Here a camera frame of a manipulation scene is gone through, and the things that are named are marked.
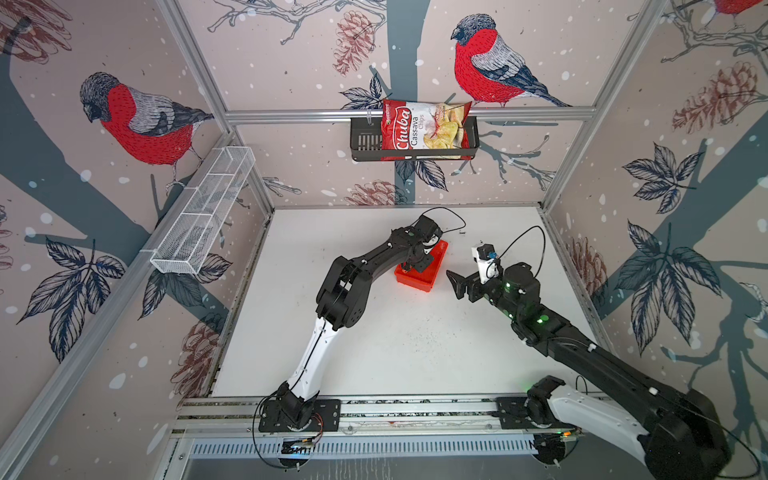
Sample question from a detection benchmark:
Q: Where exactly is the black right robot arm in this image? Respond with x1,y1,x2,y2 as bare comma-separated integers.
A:
446,262,732,479

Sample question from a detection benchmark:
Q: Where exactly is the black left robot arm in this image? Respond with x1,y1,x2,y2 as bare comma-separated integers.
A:
273,213,446,429

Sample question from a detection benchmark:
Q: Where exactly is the red plastic bin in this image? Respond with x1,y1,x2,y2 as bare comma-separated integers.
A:
394,240,449,293

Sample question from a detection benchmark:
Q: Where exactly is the red cassava chips bag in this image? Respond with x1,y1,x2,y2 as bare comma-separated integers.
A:
382,100,471,148

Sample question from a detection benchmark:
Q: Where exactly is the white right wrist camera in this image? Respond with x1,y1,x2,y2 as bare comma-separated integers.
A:
471,243,500,284

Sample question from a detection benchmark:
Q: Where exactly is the black left camera cable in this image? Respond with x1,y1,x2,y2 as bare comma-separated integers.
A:
418,206,468,236

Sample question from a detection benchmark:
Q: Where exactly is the black camera cable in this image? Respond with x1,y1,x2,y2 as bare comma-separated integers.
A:
418,206,468,236
491,225,547,281

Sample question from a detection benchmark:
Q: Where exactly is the black right camera cable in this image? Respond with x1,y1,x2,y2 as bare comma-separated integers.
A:
491,225,547,281

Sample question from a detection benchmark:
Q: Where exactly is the black wall basket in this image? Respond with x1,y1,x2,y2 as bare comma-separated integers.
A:
350,116,480,162

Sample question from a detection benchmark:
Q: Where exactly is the aluminium front rail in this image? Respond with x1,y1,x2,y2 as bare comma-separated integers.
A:
169,394,580,462

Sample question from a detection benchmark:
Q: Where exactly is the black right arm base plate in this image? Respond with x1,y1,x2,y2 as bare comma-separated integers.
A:
494,396,582,467

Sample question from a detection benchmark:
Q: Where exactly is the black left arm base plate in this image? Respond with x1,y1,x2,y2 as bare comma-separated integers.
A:
257,399,341,433

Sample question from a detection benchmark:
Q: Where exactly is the white wire wall basket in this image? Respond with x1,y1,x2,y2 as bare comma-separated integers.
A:
150,146,255,275

